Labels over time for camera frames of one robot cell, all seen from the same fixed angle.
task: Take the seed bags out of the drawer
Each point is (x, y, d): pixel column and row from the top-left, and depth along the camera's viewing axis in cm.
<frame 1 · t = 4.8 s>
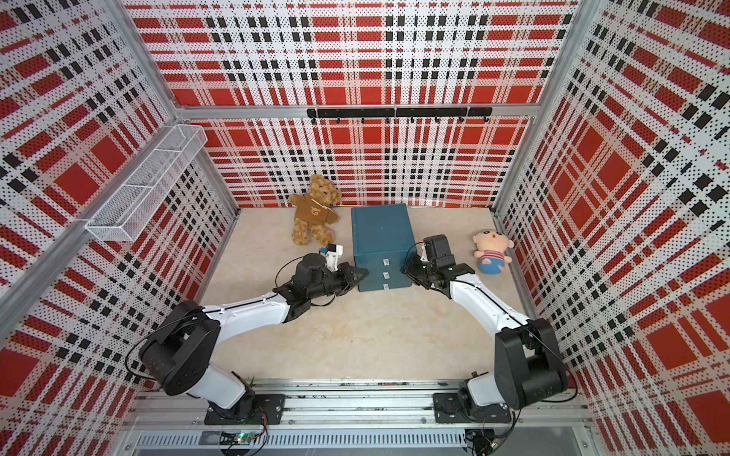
left hand: (372, 271, 83), fingers closed
right hand: (403, 267, 86), fingers closed
brown teddy bear: (315, 212, 113), point 8 cm above the table
pig plush toy striped shirt: (491, 246, 103), point 6 cm above the table
teal drawer cabinet: (382, 241, 86), point 21 cm above the table

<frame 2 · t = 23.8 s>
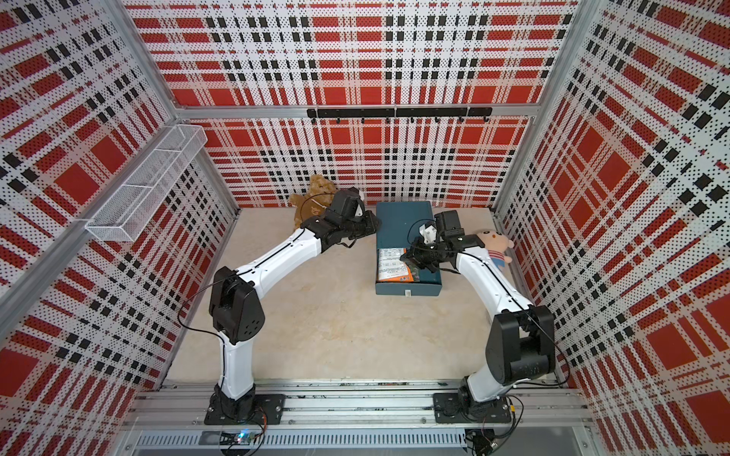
left hand: (384, 224, 87), fingers closed
right hand: (404, 256, 82), fingers closed
teal drawer cabinet: (396, 230, 87), point 23 cm above the table
orange flower seed bag: (391, 268, 84), point 18 cm above the table
the other named things where they were.

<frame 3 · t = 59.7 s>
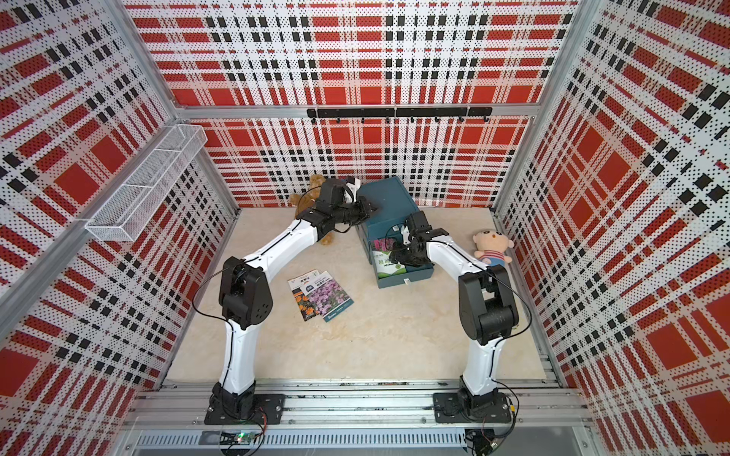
left hand: (385, 207, 89), fingers closed
right hand: (398, 257, 94), fingers open
teal drawer cabinet: (393, 204, 93), point 23 cm above the table
orange flower seed bag: (301, 298, 97), on the table
purple flower seed bag: (327, 294, 97), on the table
green seed bag: (386, 267, 95), point 9 cm above the table
pink flower green seed bag: (384, 244, 100), point 9 cm above the table
the other named things where they were.

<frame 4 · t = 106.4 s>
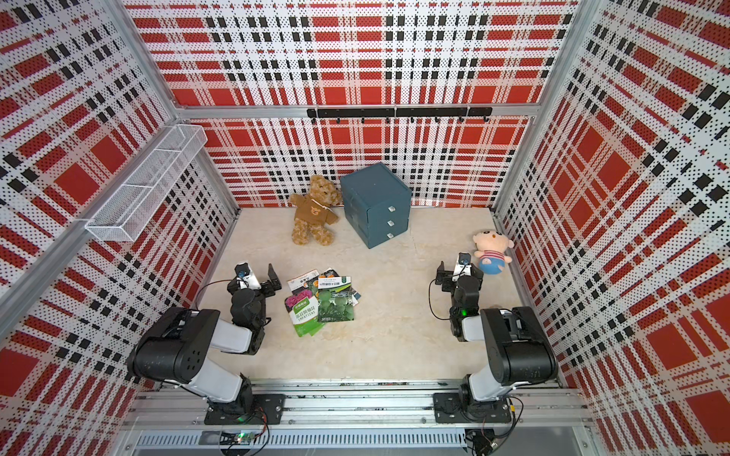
left hand: (260, 268, 91), fingers open
right hand: (460, 262, 92), fingers open
teal drawer cabinet: (376, 204, 95), point 22 cm above the table
pink flower green seed bag: (303, 312, 92), point 2 cm above the table
dark green leaf seed bag: (336, 301, 95), point 2 cm above the table
